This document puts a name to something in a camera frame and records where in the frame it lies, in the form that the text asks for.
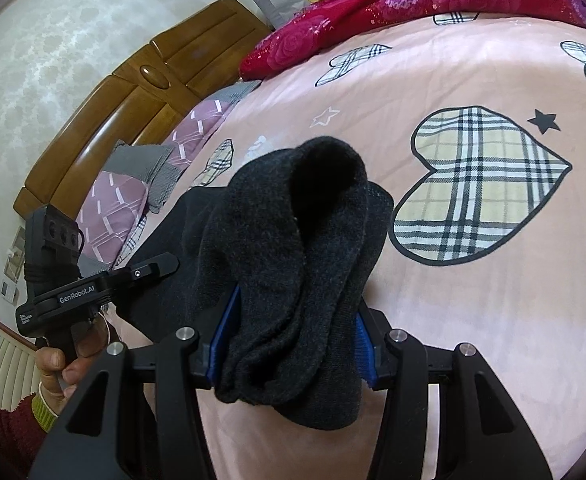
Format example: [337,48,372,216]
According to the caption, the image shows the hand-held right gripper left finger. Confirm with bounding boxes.
[28,285,242,480]

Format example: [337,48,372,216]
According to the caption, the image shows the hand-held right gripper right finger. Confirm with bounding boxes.
[354,304,555,480]

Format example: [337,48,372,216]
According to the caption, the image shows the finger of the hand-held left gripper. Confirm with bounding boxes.
[107,254,182,306]

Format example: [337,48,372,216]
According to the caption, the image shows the black pants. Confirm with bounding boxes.
[115,135,395,433]

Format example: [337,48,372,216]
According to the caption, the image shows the person's left forearm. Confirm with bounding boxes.
[0,391,62,480]

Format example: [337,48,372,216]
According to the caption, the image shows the person's left hand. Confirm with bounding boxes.
[35,319,112,404]

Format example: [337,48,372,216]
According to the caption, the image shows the pale paper sheets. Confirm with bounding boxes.
[0,226,28,302]

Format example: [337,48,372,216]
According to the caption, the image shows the purple pillow with checked border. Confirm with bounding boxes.
[79,141,175,267]
[165,79,263,173]

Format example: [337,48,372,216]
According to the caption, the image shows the cream ribbed panel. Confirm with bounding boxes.
[0,305,41,407]

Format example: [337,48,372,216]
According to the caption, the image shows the pink bedsheet with plaid hearts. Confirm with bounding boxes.
[112,14,586,480]

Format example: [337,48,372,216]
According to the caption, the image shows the wooden headboard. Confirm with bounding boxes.
[13,0,275,227]

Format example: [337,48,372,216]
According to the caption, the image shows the red floral quilt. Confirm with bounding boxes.
[238,0,586,82]

